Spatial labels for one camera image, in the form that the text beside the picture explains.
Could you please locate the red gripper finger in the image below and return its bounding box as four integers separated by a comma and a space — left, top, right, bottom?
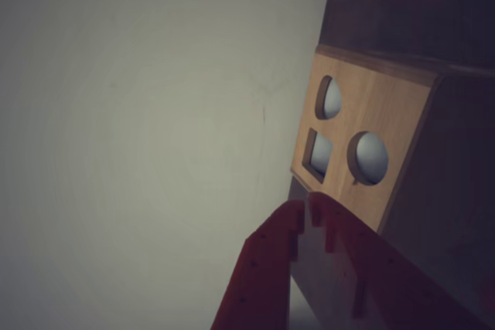
210, 198, 307, 330
307, 192, 495, 330

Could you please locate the wooden shape sorter box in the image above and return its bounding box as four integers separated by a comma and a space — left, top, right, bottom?
289, 44, 495, 308

